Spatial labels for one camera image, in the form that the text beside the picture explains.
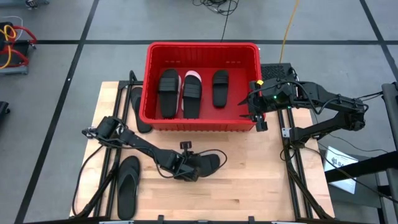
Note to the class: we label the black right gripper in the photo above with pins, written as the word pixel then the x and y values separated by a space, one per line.
pixel 273 96

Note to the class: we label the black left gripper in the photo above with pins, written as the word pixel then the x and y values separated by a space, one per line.
pixel 182 166

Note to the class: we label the black slide sandal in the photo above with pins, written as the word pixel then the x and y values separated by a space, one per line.
pixel 220 90
pixel 210 163
pixel 192 96
pixel 168 93

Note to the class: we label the red plastic bin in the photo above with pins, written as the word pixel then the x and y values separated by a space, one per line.
pixel 239 93

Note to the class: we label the black flip-flop sandal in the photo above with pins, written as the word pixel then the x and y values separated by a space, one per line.
pixel 138 105
pixel 128 189

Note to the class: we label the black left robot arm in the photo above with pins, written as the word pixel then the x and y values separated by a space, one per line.
pixel 146 149

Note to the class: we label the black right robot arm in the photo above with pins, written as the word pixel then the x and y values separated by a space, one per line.
pixel 329 102

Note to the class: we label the yellow tag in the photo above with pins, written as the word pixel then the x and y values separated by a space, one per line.
pixel 260 82

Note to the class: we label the black vented control box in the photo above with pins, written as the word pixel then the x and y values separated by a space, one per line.
pixel 275 71

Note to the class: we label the white printed box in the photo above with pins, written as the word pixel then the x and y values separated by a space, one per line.
pixel 340 161

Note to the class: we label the black beam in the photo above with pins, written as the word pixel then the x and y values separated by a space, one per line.
pixel 360 168

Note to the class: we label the black floor object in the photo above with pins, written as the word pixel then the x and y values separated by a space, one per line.
pixel 3 107

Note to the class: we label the black table bracket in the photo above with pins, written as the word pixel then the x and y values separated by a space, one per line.
pixel 160 218
pixel 251 219

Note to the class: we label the black aluminium frame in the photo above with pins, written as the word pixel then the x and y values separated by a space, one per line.
pixel 119 157
pixel 292 174

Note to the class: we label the grey post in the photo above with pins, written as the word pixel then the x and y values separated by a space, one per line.
pixel 390 124

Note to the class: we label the red frame cart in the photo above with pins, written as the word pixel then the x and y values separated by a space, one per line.
pixel 18 59

